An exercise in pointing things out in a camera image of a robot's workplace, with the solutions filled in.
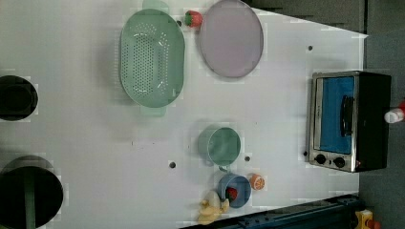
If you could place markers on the black toaster oven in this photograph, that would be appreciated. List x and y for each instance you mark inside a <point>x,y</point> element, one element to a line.
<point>347,129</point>

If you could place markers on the green mug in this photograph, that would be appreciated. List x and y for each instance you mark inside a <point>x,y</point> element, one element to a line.
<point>220,145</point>

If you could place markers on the grey round plate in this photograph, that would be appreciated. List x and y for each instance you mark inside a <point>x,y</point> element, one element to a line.
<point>231,38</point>

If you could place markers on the strawberry inside blue cup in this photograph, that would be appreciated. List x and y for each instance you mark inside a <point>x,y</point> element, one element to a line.
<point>231,193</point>

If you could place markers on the green oval colander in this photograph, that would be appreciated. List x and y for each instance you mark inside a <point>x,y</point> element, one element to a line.
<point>151,58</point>

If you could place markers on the blue cup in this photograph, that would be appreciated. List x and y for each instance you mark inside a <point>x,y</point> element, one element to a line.
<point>235,188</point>

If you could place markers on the orange slice toy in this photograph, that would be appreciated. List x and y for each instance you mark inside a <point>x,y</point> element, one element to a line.
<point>257,182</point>

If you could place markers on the yellow toy duck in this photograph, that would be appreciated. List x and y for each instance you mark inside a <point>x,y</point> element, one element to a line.
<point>212,208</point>

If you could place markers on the toy strawberry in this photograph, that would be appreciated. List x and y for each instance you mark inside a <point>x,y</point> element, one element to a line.
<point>193,19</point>

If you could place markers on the small black round base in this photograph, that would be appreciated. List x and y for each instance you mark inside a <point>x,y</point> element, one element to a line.
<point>18,98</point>

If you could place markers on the large black round base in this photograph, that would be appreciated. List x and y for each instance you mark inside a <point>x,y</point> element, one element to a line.
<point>31,193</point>

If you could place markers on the blue metal frame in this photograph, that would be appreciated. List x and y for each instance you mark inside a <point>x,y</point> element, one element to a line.
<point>329,213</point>

